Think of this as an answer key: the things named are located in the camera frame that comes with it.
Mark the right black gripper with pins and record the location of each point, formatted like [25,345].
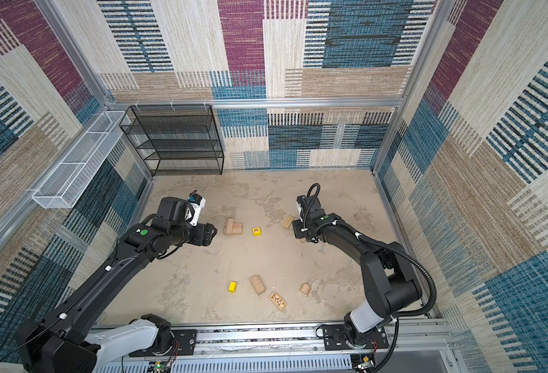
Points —
[298,229]

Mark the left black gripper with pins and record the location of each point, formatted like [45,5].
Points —
[205,234]

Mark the light wood block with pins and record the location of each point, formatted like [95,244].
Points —
[287,221]

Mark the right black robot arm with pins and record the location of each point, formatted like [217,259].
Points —
[388,272]

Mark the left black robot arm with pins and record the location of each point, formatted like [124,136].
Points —
[64,342]

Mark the small wood cylinder block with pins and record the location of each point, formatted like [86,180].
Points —
[305,289]

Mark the small yellow block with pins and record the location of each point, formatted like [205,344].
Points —
[232,287]

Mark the patterned wood block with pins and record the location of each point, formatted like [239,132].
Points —
[278,301]

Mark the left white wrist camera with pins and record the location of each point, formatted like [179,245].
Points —
[195,205]

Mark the black wire shelf rack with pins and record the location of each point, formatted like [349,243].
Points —
[175,140]

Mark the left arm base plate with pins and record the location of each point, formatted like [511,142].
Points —
[180,342]

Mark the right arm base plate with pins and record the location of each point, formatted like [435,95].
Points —
[335,339]

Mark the white wire mesh basket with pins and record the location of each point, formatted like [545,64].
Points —
[64,186]

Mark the aluminium front rail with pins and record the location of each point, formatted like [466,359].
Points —
[416,345]

